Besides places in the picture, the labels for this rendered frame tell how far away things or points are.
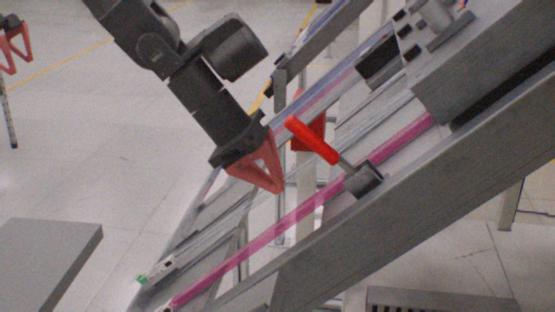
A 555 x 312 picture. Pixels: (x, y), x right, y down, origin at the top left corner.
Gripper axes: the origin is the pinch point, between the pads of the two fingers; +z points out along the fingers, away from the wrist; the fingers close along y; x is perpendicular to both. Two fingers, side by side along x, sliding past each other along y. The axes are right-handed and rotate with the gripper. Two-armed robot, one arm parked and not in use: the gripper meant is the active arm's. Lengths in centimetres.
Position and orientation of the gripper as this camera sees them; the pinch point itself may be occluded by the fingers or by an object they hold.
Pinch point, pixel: (277, 185)
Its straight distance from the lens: 69.9
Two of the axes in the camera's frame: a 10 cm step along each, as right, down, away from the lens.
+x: -7.7, 5.1, 3.8
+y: 1.7, -4.2, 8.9
